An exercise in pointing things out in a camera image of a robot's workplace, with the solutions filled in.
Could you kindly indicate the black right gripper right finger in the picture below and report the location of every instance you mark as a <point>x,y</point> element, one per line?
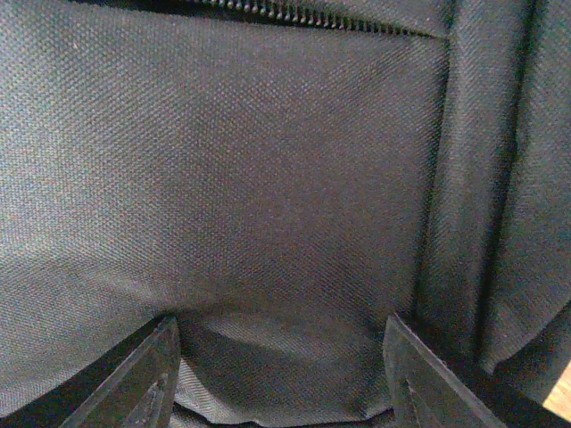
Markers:
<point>425,392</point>

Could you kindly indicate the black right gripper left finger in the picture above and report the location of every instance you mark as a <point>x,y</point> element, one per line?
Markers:
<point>140,392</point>

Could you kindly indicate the black student backpack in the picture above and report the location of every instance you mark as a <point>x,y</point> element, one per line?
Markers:
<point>281,177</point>

